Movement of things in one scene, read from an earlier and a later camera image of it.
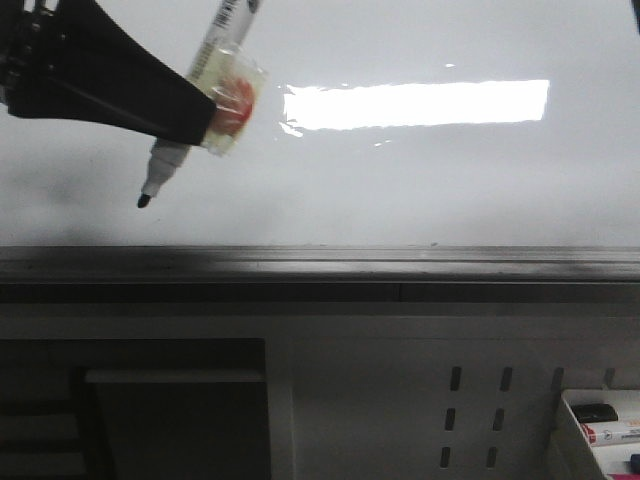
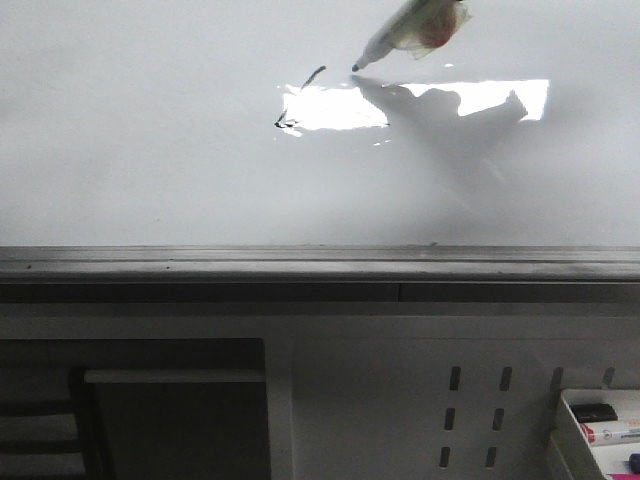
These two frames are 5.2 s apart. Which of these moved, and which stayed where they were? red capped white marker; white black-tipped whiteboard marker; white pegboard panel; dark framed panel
Moved: white black-tipped whiteboard marker
Stayed: red capped white marker; white pegboard panel; dark framed panel
